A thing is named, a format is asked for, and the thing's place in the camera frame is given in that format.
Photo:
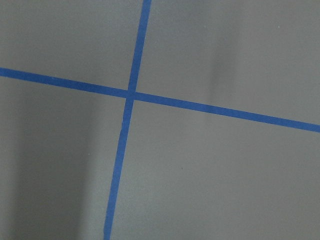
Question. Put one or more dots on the brown paper table cover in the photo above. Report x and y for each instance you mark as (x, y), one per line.
(159, 119)

